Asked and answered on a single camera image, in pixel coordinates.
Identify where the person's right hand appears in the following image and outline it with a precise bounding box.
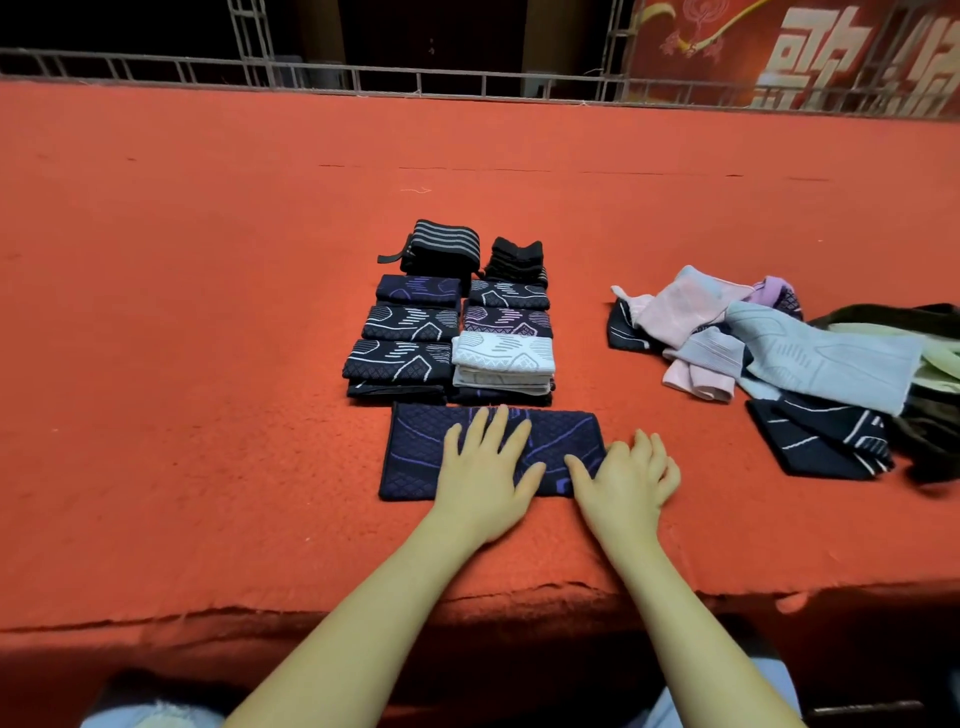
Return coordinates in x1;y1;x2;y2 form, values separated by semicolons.
564;429;683;560

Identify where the person's left hand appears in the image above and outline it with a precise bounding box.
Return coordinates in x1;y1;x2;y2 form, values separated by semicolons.
427;405;549;549

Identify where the single navy purple-cuffed sock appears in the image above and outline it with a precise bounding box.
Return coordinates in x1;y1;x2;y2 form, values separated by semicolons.
378;402;608;503

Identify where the single black purple-lined sock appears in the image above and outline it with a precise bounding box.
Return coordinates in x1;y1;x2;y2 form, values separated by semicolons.
463;304;555;339
348;381;450;407

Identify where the single black white-patterned sock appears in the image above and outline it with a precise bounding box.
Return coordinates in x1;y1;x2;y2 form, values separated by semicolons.
342;339;456;387
361;304;462;344

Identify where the single black grey-striped sock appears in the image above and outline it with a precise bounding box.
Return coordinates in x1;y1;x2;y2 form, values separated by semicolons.
469;279;552;312

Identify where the person's right forearm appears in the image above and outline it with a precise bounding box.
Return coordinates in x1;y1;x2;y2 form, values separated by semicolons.
600;532;812;728

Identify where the person's left forearm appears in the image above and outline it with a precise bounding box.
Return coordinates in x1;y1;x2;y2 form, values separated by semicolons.
225;517;489;728

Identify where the person's pale blue clothing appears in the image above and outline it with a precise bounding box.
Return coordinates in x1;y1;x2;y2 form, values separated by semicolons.
82;657;804;728

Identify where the single black white-lined sock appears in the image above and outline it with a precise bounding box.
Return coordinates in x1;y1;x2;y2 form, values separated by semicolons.
745;393;897;482

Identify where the grey metal truss tower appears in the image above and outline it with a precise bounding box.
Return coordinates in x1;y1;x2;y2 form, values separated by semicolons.
225;0;276;89
600;0;635;104

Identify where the red banner with white print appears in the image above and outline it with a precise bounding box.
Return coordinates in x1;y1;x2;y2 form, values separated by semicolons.
627;0;960;114

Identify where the dark brown door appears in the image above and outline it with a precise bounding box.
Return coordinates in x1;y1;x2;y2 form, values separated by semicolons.
342;0;527;69

